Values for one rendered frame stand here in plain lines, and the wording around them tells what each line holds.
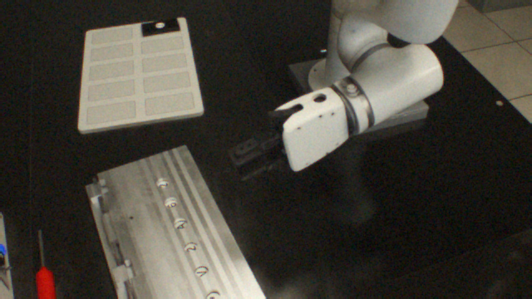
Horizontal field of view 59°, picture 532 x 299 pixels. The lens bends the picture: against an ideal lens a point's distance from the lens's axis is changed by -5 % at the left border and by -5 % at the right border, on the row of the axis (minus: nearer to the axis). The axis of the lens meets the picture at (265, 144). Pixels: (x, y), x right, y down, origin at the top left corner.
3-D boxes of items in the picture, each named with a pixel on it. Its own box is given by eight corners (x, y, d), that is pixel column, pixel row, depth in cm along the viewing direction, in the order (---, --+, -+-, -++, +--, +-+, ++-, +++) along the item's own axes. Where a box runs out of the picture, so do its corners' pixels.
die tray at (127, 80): (204, 115, 106) (204, 111, 106) (79, 134, 102) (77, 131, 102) (185, 20, 134) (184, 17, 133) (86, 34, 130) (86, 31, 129)
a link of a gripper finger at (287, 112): (283, 100, 65) (258, 132, 67) (319, 116, 70) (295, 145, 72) (279, 95, 66) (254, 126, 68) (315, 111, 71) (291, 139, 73)
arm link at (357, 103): (372, 97, 67) (353, 106, 67) (374, 138, 74) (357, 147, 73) (340, 64, 72) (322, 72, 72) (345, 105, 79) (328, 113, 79)
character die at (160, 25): (180, 31, 128) (179, 26, 127) (143, 36, 126) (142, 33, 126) (177, 21, 132) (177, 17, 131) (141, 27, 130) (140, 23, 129)
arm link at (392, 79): (341, 61, 72) (376, 108, 68) (413, 25, 73) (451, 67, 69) (339, 93, 79) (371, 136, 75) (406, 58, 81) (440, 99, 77)
